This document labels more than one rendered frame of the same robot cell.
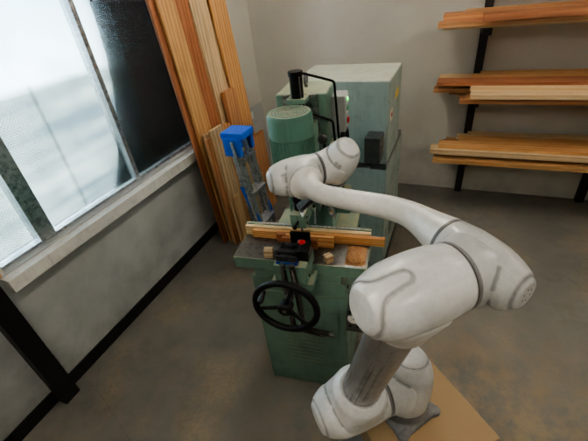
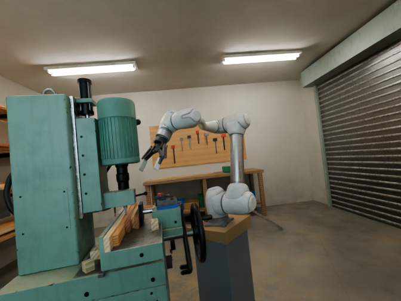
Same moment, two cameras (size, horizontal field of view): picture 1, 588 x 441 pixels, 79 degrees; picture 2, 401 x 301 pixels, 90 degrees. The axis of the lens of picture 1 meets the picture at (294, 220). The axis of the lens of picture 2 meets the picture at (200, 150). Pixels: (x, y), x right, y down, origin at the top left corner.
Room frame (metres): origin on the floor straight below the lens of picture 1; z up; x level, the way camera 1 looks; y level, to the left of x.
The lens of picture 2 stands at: (1.51, 1.01, 1.19)
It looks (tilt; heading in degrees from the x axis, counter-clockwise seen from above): 2 degrees up; 239
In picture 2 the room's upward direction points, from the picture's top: 6 degrees counter-clockwise
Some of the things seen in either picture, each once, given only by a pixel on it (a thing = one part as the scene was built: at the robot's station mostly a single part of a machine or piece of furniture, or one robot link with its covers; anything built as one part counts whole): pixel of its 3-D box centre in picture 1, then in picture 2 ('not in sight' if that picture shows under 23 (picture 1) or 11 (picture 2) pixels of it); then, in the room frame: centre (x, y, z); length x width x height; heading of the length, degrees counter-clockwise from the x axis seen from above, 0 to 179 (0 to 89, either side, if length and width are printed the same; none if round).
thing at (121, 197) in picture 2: (302, 214); (120, 199); (1.37, -0.04, 1.03); 0.14 x 0.07 x 0.09; 161
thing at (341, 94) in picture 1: (339, 111); not in sight; (1.61, -0.27, 1.40); 0.10 x 0.06 x 0.16; 161
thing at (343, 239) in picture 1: (315, 237); (128, 217); (1.33, -0.09, 0.92); 0.62 x 0.02 x 0.04; 71
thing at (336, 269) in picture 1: (300, 259); (150, 226); (1.24, -0.01, 0.87); 0.61 x 0.30 x 0.06; 71
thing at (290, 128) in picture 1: (293, 150); (119, 133); (1.35, -0.03, 1.35); 0.18 x 0.18 x 0.31
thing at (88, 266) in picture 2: not in sight; (88, 265); (1.52, 0.09, 0.82); 0.04 x 0.03 x 0.03; 110
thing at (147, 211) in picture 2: (298, 244); (147, 211); (1.25, -0.01, 0.95); 0.09 x 0.07 x 0.09; 71
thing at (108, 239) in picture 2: (305, 233); (122, 220); (1.36, -0.05, 0.92); 0.60 x 0.02 x 0.05; 71
